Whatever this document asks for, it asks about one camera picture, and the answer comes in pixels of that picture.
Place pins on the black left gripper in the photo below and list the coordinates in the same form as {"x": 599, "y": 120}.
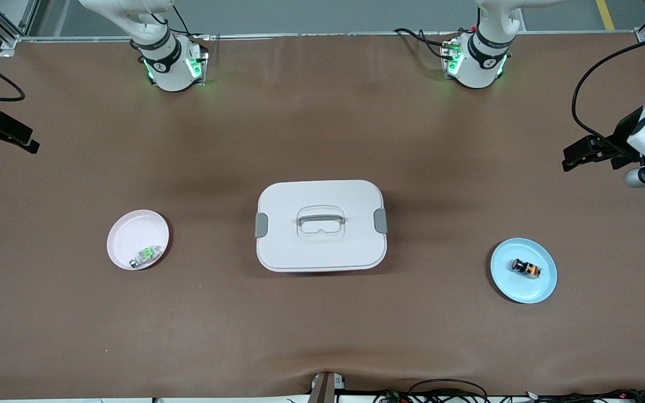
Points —
{"x": 622, "y": 136}

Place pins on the orange and black switch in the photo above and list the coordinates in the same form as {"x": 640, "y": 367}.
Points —
{"x": 527, "y": 268}

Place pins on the light blue round plate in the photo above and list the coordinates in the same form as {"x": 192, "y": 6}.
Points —
{"x": 524, "y": 290}

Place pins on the pink round plate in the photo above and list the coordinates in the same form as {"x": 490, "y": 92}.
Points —
{"x": 132, "y": 235}

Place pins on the brown table mat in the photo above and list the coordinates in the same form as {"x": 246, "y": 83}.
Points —
{"x": 322, "y": 112}

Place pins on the white lidded box grey latches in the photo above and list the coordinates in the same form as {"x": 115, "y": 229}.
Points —
{"x": 322, "y": 252}

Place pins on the green and grey switch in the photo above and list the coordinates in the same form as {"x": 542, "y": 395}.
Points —
{"x": 146, "y": 256}

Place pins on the grey camera stand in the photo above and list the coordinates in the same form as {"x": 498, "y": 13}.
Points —
{"x": 325, "y": 387}

